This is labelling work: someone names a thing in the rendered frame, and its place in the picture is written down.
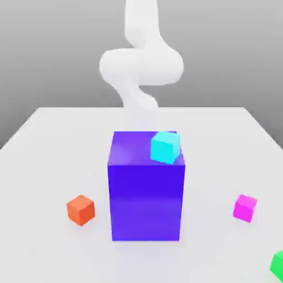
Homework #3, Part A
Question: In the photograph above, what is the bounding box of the small magenta cube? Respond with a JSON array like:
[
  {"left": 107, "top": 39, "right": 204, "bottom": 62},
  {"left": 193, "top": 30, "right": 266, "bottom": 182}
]
[{"left": 232, "top": 193, "right": 258, "bottom": 223}]

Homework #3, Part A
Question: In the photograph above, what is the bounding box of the small green cube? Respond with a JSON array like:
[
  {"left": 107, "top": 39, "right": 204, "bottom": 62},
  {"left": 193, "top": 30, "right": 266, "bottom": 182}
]
[{"left": 269, "top": 250, "right": 283, "bottom": 282}]

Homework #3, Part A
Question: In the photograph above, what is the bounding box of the small orange cube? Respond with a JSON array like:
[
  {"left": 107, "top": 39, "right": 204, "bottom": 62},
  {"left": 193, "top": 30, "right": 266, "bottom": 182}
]
[{"left": 66, "top": 194, "right": 96, "bottom": 227}]

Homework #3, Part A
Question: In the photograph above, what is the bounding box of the small cyan cube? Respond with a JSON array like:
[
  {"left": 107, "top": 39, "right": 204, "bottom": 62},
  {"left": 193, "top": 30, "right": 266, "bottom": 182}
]
[{"left": 149, "top": 130, "right": 181, "bottom": 165}]

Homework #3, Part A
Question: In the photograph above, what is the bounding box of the large purple box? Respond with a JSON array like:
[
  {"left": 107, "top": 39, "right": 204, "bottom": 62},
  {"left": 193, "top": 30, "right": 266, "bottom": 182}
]
[{"left": 107, "top": 130, "right": 186, "bottom": 242}]

